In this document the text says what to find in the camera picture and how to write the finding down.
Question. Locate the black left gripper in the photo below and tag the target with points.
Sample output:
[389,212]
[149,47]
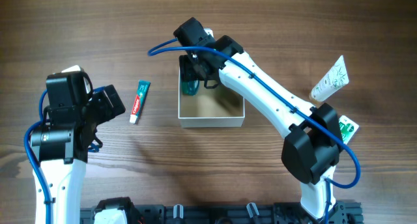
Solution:
[101,98]

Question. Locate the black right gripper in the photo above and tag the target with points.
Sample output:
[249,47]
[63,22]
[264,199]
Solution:
[215,77]

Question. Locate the blue Listerine mouthwash bottle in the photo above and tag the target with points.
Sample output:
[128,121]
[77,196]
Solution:
[188,79]

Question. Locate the Colgate toothpaste tube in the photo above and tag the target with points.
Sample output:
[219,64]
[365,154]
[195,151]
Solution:
[141,94]

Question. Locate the white Pantene tube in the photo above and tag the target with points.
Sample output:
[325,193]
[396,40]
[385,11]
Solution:
[332,81]

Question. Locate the green white soap box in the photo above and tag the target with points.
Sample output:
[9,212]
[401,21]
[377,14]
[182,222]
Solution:
[348,128]

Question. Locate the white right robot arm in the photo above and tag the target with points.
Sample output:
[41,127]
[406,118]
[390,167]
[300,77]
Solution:
[312,138]

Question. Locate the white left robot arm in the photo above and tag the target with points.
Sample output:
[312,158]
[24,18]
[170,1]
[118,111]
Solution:
[58,144]

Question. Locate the white cardboard box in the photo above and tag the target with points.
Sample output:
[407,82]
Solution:
[210,108]

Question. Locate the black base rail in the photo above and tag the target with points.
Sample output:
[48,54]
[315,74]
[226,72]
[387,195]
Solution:
[342,212]

